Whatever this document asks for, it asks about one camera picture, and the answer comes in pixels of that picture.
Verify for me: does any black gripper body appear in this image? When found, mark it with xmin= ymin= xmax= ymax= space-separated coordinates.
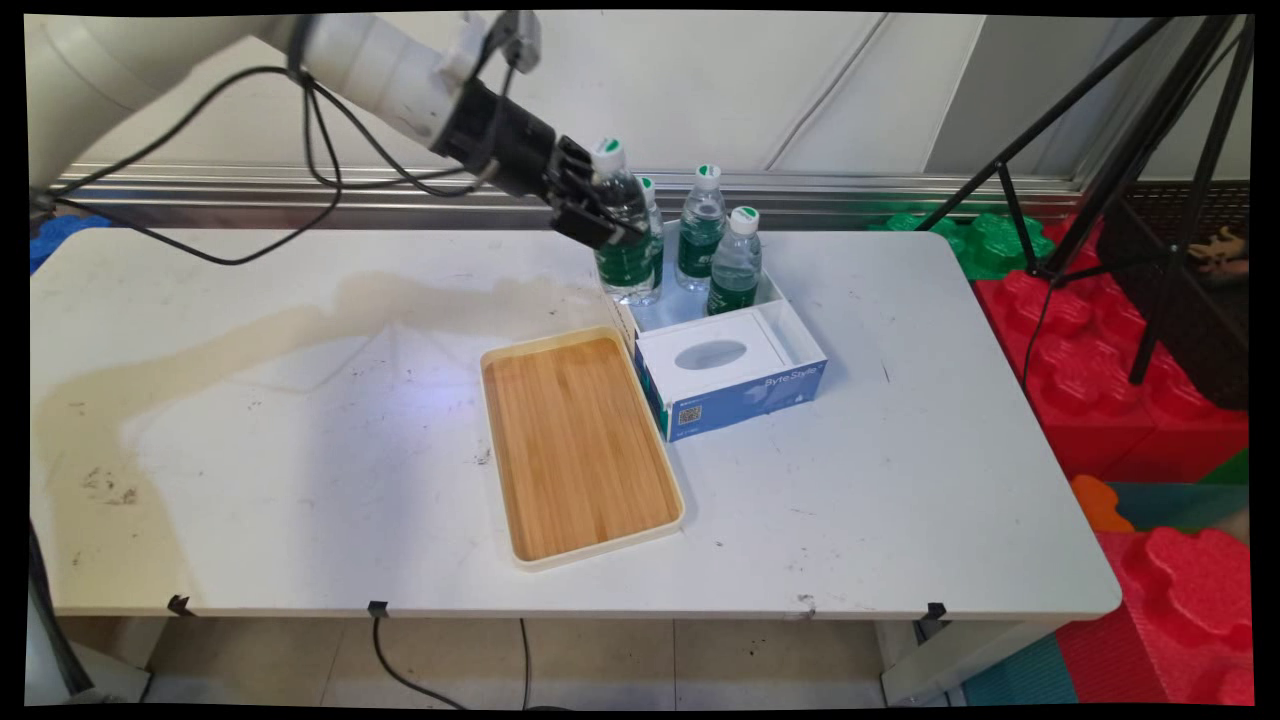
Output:
xmin=432 ymin=78 xmax=559 ymax=199

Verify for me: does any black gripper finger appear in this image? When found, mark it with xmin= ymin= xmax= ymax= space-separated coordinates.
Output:
xmin=550 ymin=195 xmax=647 ymax=251
xmin=550 ymin=135 xmax=603 ymax=191

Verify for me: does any water bottle green label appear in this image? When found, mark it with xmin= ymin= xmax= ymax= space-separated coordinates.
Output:
xmin=592 ymin=138 xmax=661 ymax=306
xmin=706 ymin=206 xmax=763 ymax=317
xmin=676 ymin=164 xmax=728 ymax=293
xmin=640 ymin=177 xmax=667 ymax=293

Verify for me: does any wooden tray white rim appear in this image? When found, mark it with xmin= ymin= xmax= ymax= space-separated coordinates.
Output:
xmin=480 ymin=326 xmax=687 ymax=573

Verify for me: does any white acrylic organizer box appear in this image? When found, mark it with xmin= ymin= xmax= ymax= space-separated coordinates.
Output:
xmin=600 ymin=220 xmax=829 ymax=443

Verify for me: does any blue foam block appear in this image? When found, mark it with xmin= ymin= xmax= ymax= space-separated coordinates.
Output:
xmin=30 ymin=213 xmax=111 ymax=273

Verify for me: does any large red foam block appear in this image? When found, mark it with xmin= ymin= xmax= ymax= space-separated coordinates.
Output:
xmin=975 ymin=215 xmax=1251 ymax=481

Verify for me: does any white table leg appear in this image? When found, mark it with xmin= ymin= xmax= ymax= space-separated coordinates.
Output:
xmin=880 ymin=618 xmax=1066 ymax=707

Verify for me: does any black tripod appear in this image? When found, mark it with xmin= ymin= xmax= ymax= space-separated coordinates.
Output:
xmin=915 ymin=15 xmax=1256 ymax=386

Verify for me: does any orange foam piece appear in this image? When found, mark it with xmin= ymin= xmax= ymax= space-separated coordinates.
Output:
xmin=1070 ymin=475 xmax=1136 ymax=533

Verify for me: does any teal foam mat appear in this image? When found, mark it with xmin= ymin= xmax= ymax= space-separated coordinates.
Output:
xmin=965 ymin=630 xmax=1081 ymax=706

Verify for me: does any black mesh crate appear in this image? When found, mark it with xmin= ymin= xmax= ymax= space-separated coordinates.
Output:
xmin=1095 ymin=180 xmax=1251 ymax=411

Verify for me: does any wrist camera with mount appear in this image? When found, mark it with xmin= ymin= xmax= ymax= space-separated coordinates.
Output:
xmin=455 ymin=12 xmax=543 ymax=76

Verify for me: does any aluminium wall rail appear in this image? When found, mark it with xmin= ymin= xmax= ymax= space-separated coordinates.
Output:
xmin=50 ymin=165 xmax=1086 ymax=233

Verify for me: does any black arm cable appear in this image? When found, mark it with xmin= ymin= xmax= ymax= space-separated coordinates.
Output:
xmin=50 ymin=40 xmax=501 ymax=267

